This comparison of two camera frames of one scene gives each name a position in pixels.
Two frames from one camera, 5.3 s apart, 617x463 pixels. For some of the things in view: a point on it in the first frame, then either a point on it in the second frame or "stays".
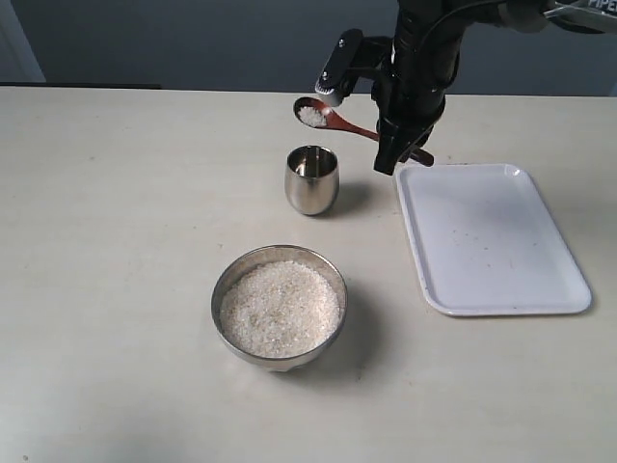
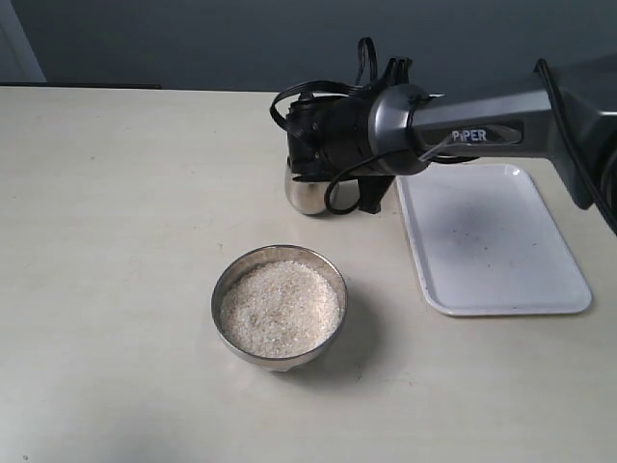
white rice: (282, 309) stays
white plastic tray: (484, 241) stays
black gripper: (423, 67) → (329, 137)
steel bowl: (278, 307) stays
